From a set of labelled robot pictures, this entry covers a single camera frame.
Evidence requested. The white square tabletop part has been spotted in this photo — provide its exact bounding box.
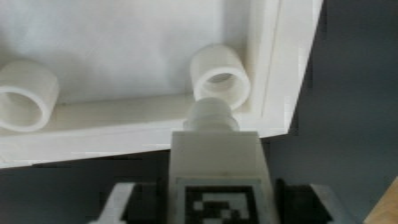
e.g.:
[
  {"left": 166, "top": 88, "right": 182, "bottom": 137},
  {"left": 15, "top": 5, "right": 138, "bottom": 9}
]
[{"left": 0, "top": 0, "right": 324, "bottom": 169}]

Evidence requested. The white leg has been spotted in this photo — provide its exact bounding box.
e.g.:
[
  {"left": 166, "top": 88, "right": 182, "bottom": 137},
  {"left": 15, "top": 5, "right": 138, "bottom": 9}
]
[{"left": 166, "top": 98, "right": 280, "bottom": 224}]

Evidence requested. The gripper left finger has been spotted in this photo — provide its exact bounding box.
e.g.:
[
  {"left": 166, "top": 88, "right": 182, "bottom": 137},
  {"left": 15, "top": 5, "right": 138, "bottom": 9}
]
[{"left": 86, "top": 182, "right": 156, "bottom": 224}]

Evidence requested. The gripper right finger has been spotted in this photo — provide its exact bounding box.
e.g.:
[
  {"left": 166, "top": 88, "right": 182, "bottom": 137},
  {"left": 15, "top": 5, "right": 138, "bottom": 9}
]
[{"left": 275, "top": 179, "right": 355, "bottom": 224}]

